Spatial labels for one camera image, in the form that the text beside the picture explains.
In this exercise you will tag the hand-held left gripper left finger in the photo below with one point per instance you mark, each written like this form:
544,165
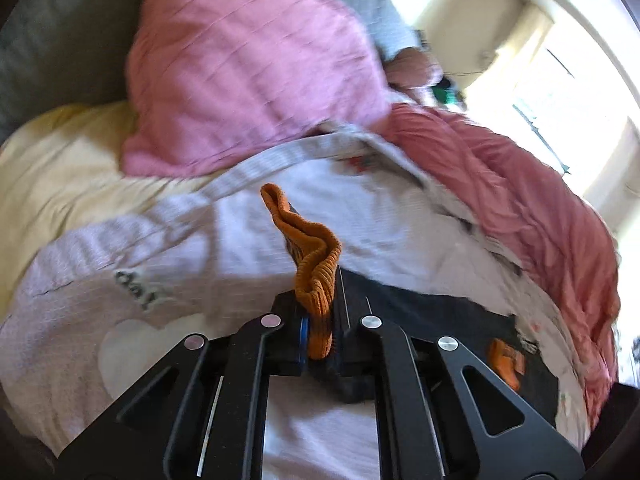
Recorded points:
240,360

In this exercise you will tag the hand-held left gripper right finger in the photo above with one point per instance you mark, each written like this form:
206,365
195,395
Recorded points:
400,375

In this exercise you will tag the black small garment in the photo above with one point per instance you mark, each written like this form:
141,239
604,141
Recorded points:
440,325

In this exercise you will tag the pale printed waffle blanket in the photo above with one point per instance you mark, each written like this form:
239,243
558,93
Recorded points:
175,260

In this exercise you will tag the coral red duvet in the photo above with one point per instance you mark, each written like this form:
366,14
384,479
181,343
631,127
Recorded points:
525,210

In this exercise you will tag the pale yellow bed sheet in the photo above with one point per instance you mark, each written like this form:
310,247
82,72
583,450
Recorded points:
65,160

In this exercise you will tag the green object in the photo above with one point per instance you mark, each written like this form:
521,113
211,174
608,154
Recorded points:
446,92

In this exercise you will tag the pink quilted pillow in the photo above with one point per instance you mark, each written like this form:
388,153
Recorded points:
240,60

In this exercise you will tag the pink plush cushion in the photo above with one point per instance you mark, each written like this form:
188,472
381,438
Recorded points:
412,67

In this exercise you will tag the bright window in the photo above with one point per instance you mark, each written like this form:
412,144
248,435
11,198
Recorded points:
560,95

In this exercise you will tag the grey quilted pillow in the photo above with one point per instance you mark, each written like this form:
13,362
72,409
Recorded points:
350,0

